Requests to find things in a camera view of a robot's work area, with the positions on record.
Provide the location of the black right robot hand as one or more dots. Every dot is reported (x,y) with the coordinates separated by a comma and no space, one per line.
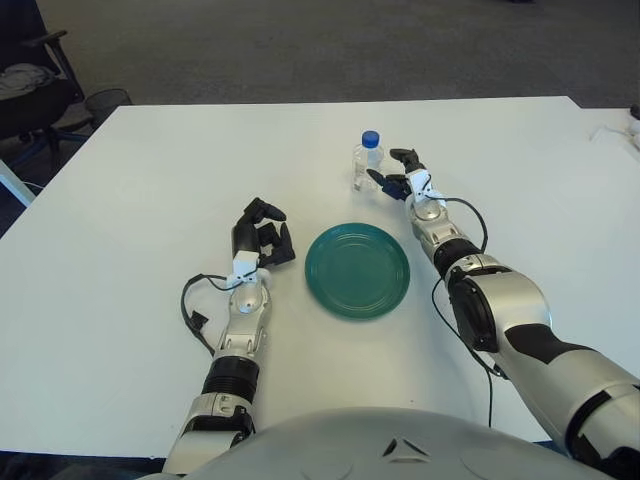
(397,186)

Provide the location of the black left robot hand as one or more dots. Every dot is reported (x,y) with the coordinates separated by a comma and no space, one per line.
(244,235)

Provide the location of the clear bottle blue cap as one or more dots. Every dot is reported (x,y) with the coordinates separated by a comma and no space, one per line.
(367,160)

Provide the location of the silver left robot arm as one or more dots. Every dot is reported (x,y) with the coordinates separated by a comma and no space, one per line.
(247,300)

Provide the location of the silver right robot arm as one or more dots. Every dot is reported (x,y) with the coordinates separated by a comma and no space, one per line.
(515,305)

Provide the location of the green round plate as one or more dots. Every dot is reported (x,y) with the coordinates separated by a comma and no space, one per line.
(357,272)

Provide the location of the white desk panel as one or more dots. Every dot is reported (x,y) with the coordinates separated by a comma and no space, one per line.
(14,182)

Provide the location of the black office chair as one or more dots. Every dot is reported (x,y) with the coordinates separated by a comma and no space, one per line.
(35,110)

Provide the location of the grey robot torso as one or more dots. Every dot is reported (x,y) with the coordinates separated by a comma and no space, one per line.
(395,450)

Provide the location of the grey cloth bundle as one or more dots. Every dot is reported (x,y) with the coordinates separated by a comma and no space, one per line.
(22,80)

